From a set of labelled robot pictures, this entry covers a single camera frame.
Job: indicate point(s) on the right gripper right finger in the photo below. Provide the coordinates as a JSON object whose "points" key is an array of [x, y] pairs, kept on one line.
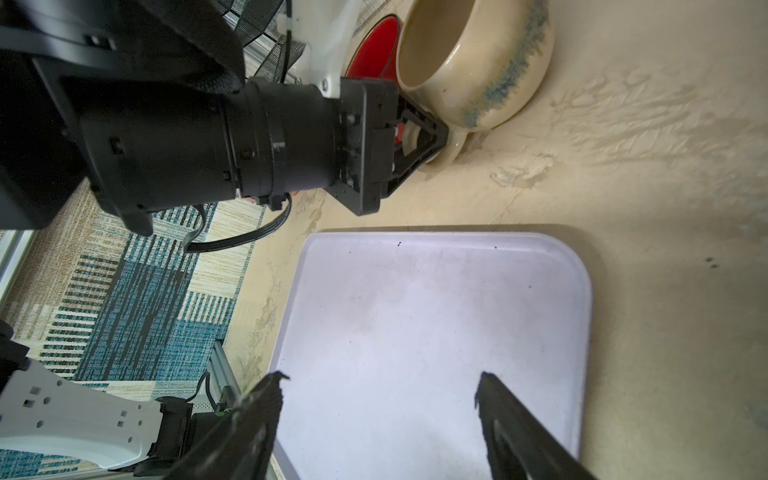
{"points": [[518, 445]]}

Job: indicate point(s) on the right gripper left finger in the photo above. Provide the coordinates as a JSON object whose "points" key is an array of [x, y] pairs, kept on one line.
{"points": [[241, 444]]}

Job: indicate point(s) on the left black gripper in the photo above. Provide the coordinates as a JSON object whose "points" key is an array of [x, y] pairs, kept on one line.
{"points": [[369, 165]]}

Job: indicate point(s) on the red mug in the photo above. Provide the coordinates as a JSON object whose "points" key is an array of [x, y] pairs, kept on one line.
{"points": [[376, 56]]}

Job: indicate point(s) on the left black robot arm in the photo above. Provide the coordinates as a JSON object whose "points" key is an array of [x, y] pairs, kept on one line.
{"points": [[163, 104]]}

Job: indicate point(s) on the lavender plastic tray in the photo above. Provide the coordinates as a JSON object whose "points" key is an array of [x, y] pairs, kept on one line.
{"points": [[385, 337]]}

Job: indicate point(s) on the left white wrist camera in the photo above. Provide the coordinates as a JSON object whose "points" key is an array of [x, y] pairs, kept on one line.
{"points": [[325, 28]]}

